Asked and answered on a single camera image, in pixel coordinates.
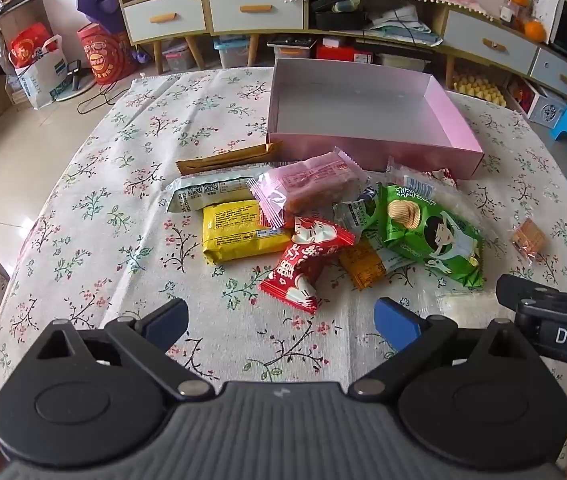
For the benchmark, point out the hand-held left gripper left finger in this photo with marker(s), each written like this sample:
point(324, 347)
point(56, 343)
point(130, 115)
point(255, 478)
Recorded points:
point(168, 317)

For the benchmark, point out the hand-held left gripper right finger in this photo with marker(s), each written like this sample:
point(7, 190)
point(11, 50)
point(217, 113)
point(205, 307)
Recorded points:
point(396, 322)

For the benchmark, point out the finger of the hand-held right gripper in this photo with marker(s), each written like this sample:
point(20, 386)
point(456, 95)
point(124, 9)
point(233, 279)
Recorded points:
point(513, 287)

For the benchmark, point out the small orange candy packet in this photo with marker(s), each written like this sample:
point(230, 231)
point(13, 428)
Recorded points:
point(528, 240)

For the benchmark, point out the orange snack packet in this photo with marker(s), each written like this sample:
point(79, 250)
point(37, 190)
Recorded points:
point(363, 267)

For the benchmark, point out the green chip packet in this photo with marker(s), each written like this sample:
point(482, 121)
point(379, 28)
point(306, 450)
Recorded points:
point(428, 240)

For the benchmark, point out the pink snack packet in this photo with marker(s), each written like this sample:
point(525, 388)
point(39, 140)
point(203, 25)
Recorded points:
point(303, 185)

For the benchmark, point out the pink cardboard box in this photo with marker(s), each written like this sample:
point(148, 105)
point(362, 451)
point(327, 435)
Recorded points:
point(353, 95)

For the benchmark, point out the yellow snack packet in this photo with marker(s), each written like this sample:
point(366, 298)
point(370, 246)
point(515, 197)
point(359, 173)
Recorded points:
point(233, 235)

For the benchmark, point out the white snack packet dark print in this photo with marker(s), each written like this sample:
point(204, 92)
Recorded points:
point(356, 215)

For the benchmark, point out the floral tablecloth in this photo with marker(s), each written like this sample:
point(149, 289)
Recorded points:
point(138, 200)

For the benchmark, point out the long white green snack packet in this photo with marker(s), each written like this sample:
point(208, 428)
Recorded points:
point(203, 192)

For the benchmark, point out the red white patterned snack packet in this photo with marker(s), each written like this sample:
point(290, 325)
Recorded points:
point(413, 180)

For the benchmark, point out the brown snack packet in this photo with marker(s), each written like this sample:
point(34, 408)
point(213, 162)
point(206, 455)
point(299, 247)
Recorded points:
point(223, 162)

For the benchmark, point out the white printed carton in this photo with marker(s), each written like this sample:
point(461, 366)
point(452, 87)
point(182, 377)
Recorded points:
point(543, 105)

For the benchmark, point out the yellow egg tray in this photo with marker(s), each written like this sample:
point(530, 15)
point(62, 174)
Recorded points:
point(478, 87)

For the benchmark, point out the white cabinet drawer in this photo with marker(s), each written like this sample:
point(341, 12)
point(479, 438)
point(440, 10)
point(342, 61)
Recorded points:
point(163, 15)
point(258, 7)
point(558, 72)
point(488, 42)

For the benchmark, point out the white paper bag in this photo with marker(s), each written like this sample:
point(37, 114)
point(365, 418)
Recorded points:
point(38, 82)

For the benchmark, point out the red round gift bag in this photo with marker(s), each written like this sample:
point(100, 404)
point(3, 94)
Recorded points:
point(105, 55)

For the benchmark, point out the clear storage box blue lid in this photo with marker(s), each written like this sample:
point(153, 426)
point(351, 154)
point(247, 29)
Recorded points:
point(231, 52)

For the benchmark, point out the red cardboard box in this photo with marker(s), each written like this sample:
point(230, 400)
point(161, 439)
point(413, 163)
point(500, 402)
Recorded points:
point(336, 52)

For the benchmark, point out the pile of papers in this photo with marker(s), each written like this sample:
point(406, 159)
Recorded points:
point(403, 25)

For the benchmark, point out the clear storage box dark lid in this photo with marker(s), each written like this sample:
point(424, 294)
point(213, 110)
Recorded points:
point(291, 50)

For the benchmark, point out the wooden tv cabinet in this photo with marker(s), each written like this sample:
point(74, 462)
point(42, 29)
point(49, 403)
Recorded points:
point(313, 32)

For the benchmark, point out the red plastic bag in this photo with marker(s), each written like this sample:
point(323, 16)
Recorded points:
point(28, 45)

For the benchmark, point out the black bag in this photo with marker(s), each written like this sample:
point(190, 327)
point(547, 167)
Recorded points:
point(338, 10)

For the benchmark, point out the purple fan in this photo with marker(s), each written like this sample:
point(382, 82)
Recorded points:
point(98, 0)

